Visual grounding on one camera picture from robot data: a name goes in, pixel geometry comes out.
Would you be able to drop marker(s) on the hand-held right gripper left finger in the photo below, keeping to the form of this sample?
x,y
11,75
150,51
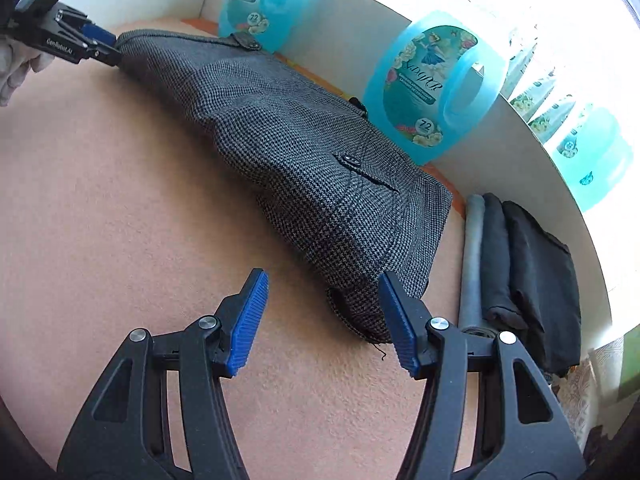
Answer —
x,y
248,310

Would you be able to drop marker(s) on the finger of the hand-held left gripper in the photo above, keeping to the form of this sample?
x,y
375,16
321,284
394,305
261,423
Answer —
x,y
100,35
106,56

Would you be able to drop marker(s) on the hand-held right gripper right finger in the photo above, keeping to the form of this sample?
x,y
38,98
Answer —
x,y
398,315

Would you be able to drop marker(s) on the grey checked pants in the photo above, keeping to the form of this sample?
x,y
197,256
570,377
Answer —
x,y
280,150

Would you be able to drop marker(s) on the person's left hand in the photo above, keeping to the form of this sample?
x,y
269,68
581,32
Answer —
x,y
17,72

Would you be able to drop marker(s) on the grey folded garment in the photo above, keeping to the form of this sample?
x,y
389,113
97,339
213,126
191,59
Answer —
x,y
472,260

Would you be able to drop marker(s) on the black folded garment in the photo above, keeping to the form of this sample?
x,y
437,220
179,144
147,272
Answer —
x,y
500,265
547,290

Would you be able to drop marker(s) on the peach blanket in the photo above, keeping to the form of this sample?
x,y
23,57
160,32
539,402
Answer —
x,y
125,200

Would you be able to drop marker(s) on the blue detergent bottle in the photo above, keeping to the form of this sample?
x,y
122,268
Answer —
x,y
592,157
532,97
260,2
430,92

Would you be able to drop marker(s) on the patterned beige cloth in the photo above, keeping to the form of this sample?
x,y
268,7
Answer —
x,y
595,385

